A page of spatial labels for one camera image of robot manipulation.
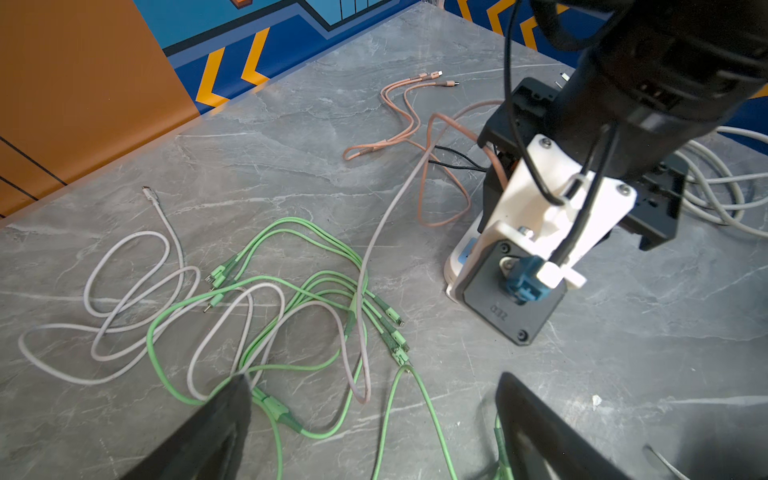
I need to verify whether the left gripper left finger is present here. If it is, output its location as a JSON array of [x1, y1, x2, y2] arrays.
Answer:
[[124, 375, 251, 479]]

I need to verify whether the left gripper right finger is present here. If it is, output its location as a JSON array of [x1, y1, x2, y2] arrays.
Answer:
[[495, 372, 627, 479]]

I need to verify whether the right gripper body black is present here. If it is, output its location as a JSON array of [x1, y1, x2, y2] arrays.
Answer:
[[476, 76, 688, 252]]

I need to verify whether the black usb cable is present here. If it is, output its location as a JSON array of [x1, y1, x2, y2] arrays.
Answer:
[[427, 143, 490, 174]]

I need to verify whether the white blue power strip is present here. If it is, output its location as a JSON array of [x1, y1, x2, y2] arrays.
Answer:
[[443, 215, 482, 299]]

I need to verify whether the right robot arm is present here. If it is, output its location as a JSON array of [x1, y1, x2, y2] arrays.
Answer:
[[479, 1, 767, 193]]

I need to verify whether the green multi-head cable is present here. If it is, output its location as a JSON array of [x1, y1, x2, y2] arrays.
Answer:
[[145, 217, 517, 480]]

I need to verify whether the pink multi-head cable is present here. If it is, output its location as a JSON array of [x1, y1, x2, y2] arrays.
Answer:
[[341, 70, 511, 228]]

